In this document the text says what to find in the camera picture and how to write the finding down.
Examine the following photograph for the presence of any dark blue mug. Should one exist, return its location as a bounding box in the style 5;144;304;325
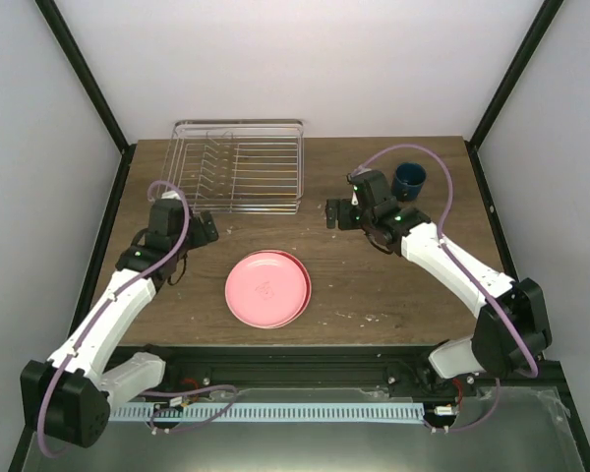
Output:
391;162;427;202

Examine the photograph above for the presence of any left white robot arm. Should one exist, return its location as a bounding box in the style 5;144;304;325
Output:
20;198;218;447

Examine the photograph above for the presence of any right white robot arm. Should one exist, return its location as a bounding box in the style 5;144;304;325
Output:
325;170;552;396

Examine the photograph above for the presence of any red plate underneath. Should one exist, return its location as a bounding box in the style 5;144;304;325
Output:
274;251;312;328

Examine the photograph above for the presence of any pink plate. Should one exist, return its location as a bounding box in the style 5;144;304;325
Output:
224;250;306;329

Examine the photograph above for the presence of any light blue slotted strip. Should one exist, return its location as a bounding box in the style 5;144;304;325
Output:
110;402;425;424

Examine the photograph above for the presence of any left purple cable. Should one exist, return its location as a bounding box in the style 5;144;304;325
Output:
36;179;191;459

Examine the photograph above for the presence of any purple cable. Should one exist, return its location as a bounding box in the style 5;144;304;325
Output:
36;179;191;459
356;143;541;380

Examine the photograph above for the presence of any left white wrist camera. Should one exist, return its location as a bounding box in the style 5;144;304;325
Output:
161;191;184;201

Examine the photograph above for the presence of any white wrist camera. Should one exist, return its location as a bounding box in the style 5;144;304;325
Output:
161;191;184;201
350;167;372;180

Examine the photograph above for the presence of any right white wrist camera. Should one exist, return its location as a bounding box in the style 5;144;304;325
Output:
350;167;372;180

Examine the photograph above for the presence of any wire dish rack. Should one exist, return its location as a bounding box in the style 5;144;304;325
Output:
161;119;304;214

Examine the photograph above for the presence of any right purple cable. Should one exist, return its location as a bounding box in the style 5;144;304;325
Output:
356;143;541;380

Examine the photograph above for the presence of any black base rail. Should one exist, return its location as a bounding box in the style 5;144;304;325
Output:
117;345;561;394

